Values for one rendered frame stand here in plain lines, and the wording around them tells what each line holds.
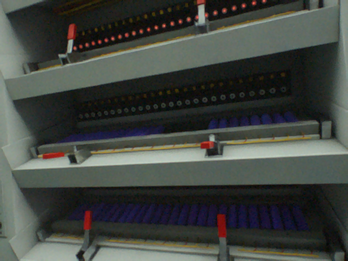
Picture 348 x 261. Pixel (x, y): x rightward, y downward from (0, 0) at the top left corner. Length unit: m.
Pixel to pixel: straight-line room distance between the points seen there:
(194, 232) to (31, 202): 0.38
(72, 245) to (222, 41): 0.50
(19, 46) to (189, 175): 0.49
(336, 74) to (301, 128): 0.09
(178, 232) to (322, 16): 0.41
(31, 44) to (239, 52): 0.50
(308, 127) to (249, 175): 0.12
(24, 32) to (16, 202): 0.39
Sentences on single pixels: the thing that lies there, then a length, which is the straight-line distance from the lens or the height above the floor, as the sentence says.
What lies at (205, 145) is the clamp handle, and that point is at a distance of 0.28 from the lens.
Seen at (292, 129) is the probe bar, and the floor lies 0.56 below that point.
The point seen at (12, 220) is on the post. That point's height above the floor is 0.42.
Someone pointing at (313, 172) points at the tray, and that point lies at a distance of 0.36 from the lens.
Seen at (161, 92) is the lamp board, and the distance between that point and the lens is 0.53.
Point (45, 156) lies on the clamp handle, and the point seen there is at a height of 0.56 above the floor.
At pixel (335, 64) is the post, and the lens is 0.39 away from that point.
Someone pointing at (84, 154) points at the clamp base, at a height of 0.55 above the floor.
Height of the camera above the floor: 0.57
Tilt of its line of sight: 1 degrees up
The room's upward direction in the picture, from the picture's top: 5 degrees counter-clockwise
